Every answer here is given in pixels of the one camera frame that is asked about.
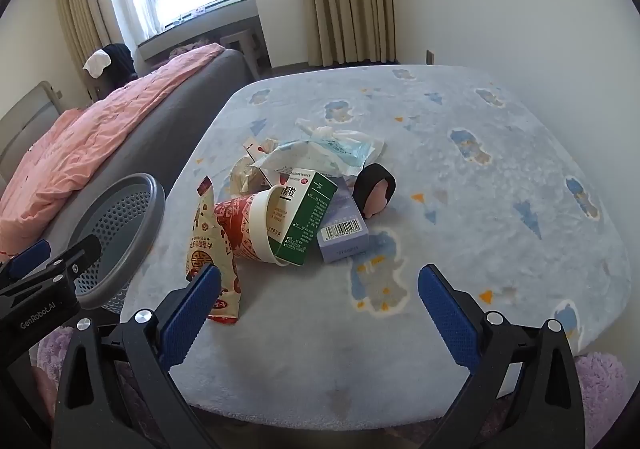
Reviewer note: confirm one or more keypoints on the playing card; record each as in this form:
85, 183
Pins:
255, 147

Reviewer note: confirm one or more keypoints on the black cloth band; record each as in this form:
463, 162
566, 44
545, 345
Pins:
372, 176

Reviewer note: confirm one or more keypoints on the pale purple box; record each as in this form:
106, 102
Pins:
345, 234

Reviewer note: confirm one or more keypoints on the black clothing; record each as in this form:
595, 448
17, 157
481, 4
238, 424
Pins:
120, 64

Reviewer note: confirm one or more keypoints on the grey block stool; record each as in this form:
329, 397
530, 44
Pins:
245, 41

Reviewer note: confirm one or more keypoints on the red and white paper cup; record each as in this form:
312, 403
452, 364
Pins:
235, 229

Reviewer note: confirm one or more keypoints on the light blue wipes packet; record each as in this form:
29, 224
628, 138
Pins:
320, 156

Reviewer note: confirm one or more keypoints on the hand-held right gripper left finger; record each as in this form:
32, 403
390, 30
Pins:
192, 319

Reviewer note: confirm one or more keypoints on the purple fluffy rug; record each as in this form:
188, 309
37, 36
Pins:
600, 379

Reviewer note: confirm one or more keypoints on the white cloth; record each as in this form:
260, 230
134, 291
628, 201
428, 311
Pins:
97, 61

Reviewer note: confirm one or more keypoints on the knotted white plastic bag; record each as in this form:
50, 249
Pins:
325, 133

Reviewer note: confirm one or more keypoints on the crumpled paper ball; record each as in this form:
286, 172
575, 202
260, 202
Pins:
245, 176

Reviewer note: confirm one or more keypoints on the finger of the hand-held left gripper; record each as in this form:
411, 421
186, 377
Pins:
85, 249
27, 259

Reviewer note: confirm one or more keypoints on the grey plastic mesh basket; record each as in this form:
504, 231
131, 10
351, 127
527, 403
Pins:
150, 209

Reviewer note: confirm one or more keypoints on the grey headboard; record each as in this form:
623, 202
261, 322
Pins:
25, 124

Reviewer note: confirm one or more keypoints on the green and white medicine box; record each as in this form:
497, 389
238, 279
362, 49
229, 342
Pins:
305, 229

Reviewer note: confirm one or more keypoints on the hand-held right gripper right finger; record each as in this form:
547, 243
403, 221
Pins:
447, 319

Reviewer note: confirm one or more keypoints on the red snack packet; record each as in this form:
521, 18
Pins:
205, 239

